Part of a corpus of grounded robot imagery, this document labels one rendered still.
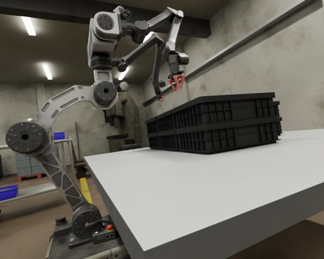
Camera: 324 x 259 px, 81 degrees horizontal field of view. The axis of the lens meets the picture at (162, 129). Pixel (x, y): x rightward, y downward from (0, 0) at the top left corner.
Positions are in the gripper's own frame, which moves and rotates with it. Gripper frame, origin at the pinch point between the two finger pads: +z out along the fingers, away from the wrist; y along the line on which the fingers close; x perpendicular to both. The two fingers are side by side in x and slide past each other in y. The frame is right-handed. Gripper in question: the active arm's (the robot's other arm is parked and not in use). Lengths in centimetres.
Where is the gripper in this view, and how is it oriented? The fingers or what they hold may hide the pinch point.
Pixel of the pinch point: (178, 88)
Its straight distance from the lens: 116.3
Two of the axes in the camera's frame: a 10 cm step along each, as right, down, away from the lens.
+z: 1.9, 9.8, 0.1
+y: -3.4, 0.5, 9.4
